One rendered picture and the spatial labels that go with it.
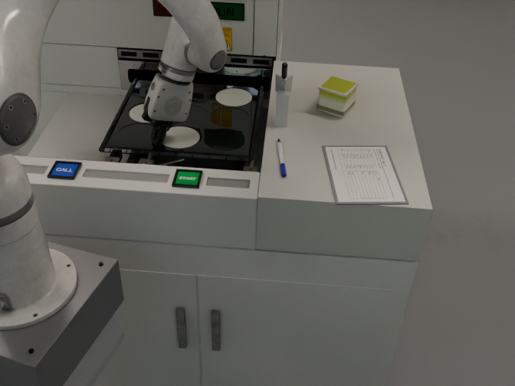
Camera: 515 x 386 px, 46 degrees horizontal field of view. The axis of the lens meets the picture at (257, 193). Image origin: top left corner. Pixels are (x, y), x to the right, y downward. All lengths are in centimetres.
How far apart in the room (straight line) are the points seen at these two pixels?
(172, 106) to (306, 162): 34
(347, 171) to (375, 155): 10
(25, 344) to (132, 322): 53
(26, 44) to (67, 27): 92
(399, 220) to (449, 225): 153
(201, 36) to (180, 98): 21
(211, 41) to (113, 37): 56
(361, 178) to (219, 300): 44
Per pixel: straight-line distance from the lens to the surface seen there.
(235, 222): 128
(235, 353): 159
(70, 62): 189
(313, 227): 127
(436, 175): 309
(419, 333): 232
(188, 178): 128
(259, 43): 174
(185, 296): 145
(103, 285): 114
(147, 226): 132
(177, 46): 138
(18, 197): 99
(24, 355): 105
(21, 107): 88
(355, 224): 127
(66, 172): 134
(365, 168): 134
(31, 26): 95
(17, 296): 109
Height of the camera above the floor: 173
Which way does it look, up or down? 38 degrees down
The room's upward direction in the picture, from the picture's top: 2 degrees clockwise
